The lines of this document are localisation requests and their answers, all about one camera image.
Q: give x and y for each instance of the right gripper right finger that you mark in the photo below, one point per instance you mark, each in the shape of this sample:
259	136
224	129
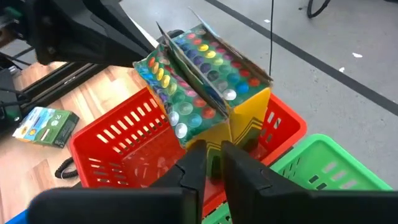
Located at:
245	186

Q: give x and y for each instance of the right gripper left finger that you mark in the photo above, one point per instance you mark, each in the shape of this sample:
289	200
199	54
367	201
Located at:
186	174

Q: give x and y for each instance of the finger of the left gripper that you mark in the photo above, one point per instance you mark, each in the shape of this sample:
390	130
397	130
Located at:
118	18
77	40

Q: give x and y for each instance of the red plastic basket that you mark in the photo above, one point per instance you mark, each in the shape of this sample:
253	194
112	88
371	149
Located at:
124	137

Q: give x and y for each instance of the green plastic basket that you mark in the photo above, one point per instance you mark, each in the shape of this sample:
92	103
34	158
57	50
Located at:
326	155

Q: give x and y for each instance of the blue plastic basket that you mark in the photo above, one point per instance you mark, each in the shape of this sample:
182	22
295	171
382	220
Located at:
18	219

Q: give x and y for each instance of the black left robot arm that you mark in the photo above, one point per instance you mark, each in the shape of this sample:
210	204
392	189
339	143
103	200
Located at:
7	90

